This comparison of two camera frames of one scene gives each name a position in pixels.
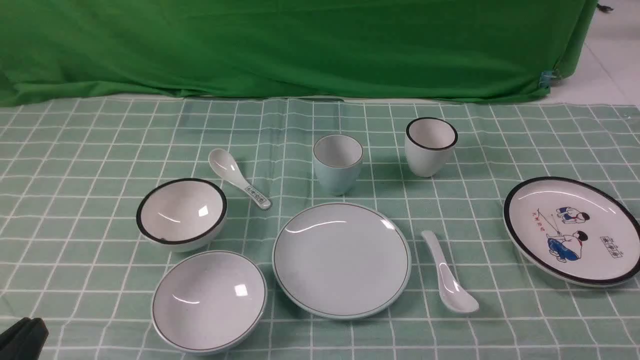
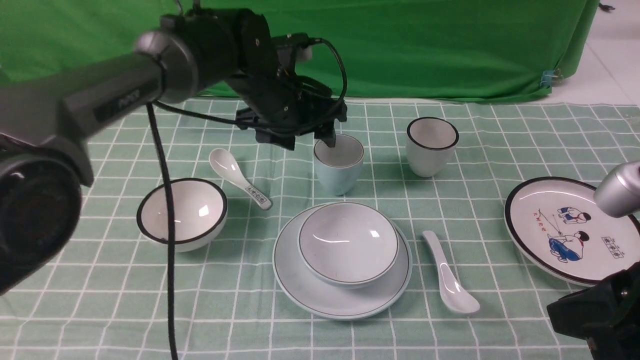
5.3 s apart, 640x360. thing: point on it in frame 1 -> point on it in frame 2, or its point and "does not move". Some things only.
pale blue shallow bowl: (207, 303) -> (347, 245)
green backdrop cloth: (491, 51) does not move
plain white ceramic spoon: (454, 292) does not move
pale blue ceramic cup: (338, 159) does not move
